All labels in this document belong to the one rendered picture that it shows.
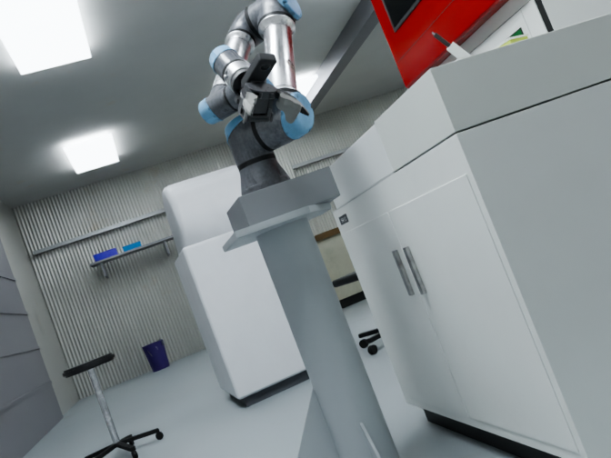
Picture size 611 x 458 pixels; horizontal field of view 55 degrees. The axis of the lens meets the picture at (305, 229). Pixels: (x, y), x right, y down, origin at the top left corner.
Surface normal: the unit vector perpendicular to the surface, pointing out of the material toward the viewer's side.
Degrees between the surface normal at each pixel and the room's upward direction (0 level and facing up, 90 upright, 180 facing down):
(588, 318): 90
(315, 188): 90
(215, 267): 90
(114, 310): 90
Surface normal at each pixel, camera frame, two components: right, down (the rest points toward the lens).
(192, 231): 0.21, -0.33
